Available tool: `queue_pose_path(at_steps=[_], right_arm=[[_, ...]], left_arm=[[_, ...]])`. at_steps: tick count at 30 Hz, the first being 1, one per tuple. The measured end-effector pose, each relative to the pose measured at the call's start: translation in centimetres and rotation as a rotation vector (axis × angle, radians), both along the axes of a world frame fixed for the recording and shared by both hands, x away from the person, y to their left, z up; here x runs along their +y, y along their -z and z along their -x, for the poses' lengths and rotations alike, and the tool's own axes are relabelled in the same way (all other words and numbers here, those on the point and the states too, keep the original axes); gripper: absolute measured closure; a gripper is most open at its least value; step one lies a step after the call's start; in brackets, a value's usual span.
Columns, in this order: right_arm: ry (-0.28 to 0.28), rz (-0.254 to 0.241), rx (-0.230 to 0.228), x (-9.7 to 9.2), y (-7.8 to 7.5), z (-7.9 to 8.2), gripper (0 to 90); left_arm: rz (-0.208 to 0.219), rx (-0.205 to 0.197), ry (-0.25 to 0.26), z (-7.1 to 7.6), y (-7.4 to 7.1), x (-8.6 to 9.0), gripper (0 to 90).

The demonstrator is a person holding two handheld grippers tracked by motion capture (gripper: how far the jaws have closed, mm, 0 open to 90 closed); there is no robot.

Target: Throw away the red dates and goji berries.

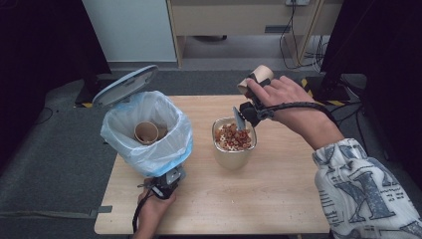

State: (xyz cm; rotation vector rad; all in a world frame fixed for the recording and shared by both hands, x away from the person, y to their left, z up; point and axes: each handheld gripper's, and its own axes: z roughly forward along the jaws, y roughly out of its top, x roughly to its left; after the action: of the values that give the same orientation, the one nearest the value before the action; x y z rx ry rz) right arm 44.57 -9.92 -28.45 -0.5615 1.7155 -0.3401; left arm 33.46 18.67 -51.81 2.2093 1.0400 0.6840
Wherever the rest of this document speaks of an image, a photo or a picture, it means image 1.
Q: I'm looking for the trash bin with plastic liner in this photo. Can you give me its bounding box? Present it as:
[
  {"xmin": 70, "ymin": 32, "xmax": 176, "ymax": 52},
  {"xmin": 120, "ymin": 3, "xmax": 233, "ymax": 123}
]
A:
[{"xmin": 100, "ymin": 90, "xmax": 194, "ymax": 178}]

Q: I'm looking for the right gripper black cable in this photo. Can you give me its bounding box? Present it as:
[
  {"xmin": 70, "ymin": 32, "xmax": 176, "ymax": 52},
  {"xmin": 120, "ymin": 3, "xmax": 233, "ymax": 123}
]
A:
[{"xmin": 263, "ymin": 101, "xmax": 340, "ymax": 128}]

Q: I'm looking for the bundle of black cables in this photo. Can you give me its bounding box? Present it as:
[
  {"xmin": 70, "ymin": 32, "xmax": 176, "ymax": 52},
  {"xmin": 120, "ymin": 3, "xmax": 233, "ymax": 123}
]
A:
[{"xmin": 278, "ymin": 0, "xmax": 331, "ymax": 72}]

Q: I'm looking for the beige bowl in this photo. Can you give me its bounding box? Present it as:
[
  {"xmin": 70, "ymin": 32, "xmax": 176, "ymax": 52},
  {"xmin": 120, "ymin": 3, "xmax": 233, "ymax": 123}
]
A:
[{"xmin": 211, "ymin": 116, "xmax": 258, "ymax": 171}]

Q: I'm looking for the yellow black hazard tape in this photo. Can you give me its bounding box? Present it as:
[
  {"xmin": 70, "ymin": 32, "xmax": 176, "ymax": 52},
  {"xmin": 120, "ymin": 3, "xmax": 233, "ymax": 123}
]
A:
[{"xmin": 300, "ymin": 77, "xmax": 346, "ymax": 108}]

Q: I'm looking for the white cabinet panel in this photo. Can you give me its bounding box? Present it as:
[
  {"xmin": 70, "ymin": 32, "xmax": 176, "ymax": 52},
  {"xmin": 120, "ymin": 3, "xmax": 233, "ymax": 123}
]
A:
[{"xmin": 82, "ymin": 0, "xmax": 178, "ymax": 64}]

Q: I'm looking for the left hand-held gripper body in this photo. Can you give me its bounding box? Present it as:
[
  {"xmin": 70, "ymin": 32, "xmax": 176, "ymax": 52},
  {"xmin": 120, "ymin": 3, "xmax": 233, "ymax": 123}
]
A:
[{"xmin": 137, "ymin": 166, "xmax": 186, "ymax": 201}]

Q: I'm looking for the grey floor strap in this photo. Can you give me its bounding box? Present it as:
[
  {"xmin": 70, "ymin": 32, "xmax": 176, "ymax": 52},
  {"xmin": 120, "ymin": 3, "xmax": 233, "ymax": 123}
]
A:
[{"xmin": 0, "ymin": 205, "xmax": 113, "ymax": 220}]

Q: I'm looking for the brown paper cup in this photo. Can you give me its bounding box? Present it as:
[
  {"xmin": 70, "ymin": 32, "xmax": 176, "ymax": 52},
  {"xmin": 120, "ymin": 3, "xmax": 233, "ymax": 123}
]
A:
[
  {"xmin": 133, "ymin": 120, "xmax": 160, "ymax": 145},
  {"xmin": 236, "ymin": 64, "xmax": 275, "ymax": 96}
]

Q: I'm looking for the person's right hand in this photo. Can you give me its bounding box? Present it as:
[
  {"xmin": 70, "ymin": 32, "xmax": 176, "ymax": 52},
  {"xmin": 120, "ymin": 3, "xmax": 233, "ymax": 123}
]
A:
[{"xmin": 246, "ymin": 75, "xmax": 334, "ymax": 142}]

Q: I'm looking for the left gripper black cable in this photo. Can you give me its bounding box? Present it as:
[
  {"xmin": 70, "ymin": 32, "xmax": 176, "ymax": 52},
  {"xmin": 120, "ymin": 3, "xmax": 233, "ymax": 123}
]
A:
[{"xmin": 131, "ymin": 189, "xmax": 152, "ymax": 234}]

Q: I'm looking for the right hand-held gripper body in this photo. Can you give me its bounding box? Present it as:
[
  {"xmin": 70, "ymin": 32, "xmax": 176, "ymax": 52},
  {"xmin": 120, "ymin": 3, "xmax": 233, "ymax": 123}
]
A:
[{"xmin": 232, "ymin": 87, "xmax": 277, "ymax": 131}]

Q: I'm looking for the black curtain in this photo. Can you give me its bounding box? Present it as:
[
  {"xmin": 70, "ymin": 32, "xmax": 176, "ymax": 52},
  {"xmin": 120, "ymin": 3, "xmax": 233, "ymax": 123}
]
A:
[
  {"xmin": 319, "ymin": 0, "xmax": 422, "ymax": 182},
  {"xmin": 0, "ymin": 0, "xmax": 112, "ymax": 170}
]

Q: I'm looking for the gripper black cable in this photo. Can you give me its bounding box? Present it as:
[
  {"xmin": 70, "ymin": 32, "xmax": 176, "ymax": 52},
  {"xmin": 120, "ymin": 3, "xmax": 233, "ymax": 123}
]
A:
[
  {"xmin": 263, "ymin": 101, "xmax": 340, "ymax": 128},
  {"xmin": 131, "ymin": 189, "xmax": 152, "ymax": 234}
]

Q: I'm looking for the ring-shaped cereal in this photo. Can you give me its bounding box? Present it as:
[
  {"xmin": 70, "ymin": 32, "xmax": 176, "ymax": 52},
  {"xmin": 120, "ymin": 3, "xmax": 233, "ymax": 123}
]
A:
[{"xmin": 214, "ymin": 122, "xmax": 253, "ymax": 152}]

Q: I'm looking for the person's left hand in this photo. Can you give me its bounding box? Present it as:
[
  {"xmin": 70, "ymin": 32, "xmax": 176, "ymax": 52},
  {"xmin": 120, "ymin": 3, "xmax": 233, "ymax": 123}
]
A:
[{"xmin": 135, "ymin": 188, "xmax": 177, "ymax": 231}]

